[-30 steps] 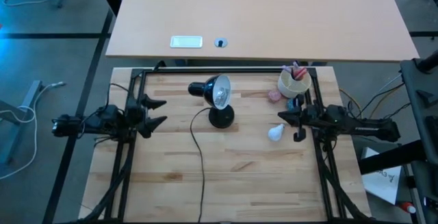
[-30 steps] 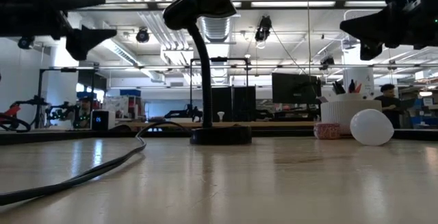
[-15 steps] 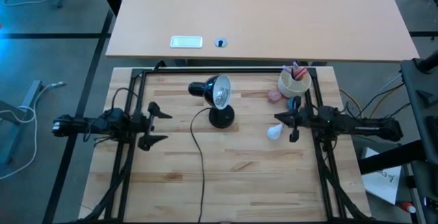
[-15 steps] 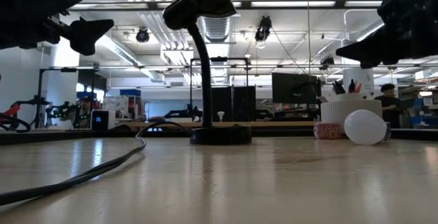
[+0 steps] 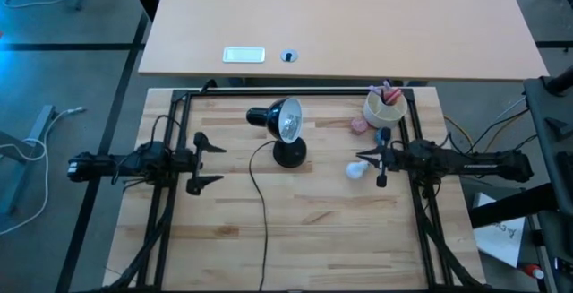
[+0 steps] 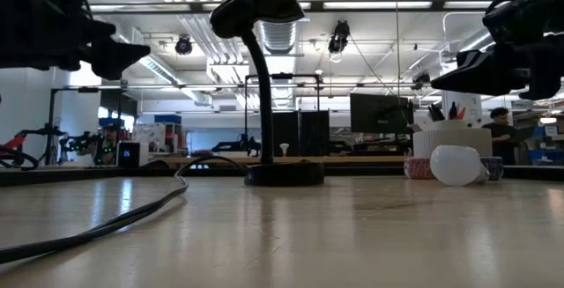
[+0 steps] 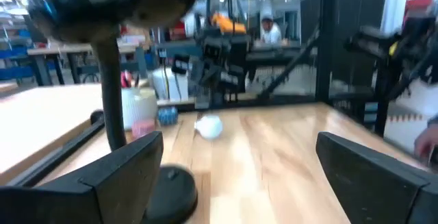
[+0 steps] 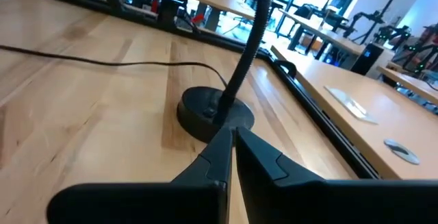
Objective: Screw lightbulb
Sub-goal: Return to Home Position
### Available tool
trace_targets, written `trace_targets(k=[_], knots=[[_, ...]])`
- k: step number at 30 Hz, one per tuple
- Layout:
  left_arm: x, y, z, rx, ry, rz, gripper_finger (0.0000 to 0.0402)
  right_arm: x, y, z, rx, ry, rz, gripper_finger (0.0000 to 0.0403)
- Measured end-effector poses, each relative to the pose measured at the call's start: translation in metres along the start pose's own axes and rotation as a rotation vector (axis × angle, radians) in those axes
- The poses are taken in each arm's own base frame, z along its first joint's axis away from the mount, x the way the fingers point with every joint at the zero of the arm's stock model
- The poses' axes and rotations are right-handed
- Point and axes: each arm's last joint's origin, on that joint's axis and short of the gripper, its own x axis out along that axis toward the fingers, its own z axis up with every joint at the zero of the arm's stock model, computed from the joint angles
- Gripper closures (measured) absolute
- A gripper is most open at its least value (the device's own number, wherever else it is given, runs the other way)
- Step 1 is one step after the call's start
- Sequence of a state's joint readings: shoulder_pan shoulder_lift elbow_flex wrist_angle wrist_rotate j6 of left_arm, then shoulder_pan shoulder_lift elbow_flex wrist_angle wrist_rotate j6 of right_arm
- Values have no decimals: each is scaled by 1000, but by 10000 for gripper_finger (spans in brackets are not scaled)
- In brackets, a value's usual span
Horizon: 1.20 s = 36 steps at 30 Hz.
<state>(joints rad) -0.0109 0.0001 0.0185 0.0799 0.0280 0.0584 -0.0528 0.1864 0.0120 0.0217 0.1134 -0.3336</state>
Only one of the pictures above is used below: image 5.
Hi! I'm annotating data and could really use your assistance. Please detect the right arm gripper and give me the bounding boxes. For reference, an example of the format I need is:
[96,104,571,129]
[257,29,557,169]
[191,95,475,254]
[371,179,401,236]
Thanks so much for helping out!
[355,126,406,189]

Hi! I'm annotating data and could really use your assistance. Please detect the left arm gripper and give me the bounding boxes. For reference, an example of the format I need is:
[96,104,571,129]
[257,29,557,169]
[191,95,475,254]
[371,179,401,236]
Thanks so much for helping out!
[171,131,228,196]

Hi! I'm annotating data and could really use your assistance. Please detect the white lightbulb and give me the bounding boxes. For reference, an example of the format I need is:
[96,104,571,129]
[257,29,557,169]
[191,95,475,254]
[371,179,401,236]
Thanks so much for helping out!
[345,159,375,181]

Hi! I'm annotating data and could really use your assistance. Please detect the black desk lamp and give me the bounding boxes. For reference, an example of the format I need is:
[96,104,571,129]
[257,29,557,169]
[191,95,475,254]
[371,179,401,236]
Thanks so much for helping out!
[245,96,310,169]

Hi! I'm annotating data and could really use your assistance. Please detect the pink patterned round tin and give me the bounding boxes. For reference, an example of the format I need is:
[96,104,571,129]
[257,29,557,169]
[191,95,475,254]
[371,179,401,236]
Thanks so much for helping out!
[350,117,371,135]

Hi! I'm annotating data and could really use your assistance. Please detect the cream round desk organizer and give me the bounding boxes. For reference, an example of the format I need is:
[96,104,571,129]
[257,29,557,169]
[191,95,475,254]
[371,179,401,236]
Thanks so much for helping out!
[362,88,409,130]

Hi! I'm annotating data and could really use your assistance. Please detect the red pen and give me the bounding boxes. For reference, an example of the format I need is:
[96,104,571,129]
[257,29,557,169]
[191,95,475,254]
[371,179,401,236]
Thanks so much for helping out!
[383,87,404,106]

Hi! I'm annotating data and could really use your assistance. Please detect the white rectangular desk plate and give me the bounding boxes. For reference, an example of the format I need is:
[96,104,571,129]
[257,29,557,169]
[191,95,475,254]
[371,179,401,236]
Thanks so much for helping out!
[222,46,267,65]

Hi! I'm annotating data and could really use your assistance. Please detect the light wooden desk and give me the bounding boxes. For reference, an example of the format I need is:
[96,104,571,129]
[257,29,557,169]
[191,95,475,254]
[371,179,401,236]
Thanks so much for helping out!
[137,0,550,82]

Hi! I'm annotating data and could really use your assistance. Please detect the white paper sheet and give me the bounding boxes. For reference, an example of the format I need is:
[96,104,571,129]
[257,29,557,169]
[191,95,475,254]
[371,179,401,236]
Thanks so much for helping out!
[471,191,526,269]

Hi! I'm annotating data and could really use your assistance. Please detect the grey metal table leg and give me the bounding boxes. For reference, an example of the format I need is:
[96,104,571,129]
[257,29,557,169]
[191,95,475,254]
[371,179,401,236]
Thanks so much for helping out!
[0,104,58,216]

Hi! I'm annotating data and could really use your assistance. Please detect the black equipment cart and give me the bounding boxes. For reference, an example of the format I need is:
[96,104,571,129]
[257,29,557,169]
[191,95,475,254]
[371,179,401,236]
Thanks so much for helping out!
[467,65,573,293]

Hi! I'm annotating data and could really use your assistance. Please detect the red white bottle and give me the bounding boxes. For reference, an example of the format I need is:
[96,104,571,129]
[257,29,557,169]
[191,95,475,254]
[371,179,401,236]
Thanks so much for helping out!
[518,262,546,281]

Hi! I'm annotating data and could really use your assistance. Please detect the black lamp power cable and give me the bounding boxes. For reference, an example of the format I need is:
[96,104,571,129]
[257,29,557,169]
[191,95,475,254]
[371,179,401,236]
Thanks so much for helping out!
[248,139,281,292]

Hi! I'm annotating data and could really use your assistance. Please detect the yellow cable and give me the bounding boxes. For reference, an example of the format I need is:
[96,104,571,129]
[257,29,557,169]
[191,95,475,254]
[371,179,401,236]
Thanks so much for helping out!
[442,113,517,151]

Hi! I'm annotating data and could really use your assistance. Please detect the black aluminium table frame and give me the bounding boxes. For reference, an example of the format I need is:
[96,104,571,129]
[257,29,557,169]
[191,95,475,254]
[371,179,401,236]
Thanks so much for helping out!
[133,87,488,293]

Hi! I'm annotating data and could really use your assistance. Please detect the black cable bundle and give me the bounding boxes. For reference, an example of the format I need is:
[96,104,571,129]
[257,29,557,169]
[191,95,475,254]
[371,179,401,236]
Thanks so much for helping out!
[416,183,490,293]
[83,184,174,293]

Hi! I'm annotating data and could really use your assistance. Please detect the black thin cable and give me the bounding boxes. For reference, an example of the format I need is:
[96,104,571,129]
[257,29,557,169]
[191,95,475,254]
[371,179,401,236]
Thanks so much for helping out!
[468,106,538,151]

